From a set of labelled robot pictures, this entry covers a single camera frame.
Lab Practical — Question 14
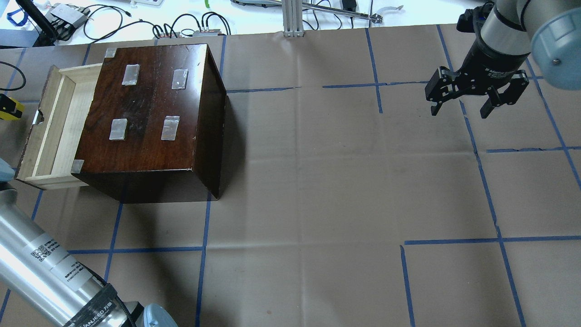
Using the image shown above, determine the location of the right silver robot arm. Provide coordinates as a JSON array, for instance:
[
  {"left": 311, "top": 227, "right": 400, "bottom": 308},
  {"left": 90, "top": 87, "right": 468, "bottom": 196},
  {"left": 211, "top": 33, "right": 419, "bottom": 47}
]
[{"left": 425, "top": 0, "right": 581, "bottom": 119}]

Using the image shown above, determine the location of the yellow black tool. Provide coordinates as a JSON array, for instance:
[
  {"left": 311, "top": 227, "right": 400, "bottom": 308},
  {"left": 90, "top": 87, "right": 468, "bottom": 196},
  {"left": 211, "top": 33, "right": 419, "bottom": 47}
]
[{"left": 0, "top": 94, "right": 25, "bottom": 120}]

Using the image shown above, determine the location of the dark wooden drawer cabinet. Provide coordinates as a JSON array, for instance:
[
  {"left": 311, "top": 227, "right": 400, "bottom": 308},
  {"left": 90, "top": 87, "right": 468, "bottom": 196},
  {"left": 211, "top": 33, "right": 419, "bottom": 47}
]
[{"left": 71, "top": 44, "right": 227, "bottom": 203}]

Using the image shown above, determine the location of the white drawer handle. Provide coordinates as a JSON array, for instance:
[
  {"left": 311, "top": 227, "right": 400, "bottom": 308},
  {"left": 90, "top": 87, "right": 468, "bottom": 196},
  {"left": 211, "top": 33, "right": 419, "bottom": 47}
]
[{"left": 32, "top": 109, "right": 45, "bottom": 126}]

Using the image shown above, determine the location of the light wooden drawer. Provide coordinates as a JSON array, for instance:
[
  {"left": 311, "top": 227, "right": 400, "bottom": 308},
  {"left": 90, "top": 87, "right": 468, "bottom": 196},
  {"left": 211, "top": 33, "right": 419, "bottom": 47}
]
[{"left": 16, "top": 64, "right": 101, "bottom": 190}]

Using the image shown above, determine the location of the grey electronics box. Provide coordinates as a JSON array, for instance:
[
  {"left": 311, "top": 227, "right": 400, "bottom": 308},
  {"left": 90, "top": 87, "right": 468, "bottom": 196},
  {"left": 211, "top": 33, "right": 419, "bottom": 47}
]
[{"left": 49, "top": 3, "right": 90, "bottom": 28}]

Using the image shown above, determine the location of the aluminium frame post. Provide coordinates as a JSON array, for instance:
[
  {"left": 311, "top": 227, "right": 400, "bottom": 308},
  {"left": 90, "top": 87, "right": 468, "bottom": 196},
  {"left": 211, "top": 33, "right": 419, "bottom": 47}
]
[{"left": 281, "top": 0, "right": 304, "bottom": 37}]

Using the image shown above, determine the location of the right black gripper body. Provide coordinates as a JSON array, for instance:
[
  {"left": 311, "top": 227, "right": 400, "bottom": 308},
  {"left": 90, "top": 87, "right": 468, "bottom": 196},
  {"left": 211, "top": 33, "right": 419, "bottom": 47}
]
[{"left": 425, "top": 42, "right": 529, "bottom": 105}]

